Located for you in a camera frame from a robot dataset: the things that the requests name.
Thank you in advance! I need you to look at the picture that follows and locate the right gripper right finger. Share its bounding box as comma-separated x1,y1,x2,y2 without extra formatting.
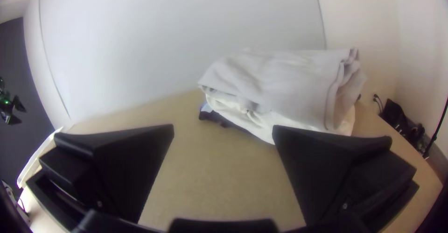
272,124,420,226

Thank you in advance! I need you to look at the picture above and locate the black cable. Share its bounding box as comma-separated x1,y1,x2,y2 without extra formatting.
372,93,385,115

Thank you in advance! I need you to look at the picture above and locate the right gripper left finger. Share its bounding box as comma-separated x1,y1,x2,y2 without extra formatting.
38,123,175,224

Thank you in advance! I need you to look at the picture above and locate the black tripod stand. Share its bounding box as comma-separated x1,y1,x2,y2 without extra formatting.
421,96,448,160

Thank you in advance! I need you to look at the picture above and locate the pile of folded clothes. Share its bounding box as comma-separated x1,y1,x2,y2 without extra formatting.
197,47,367,145

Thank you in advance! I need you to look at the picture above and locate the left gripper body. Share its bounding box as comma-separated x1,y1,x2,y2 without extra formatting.
4,95,27,126

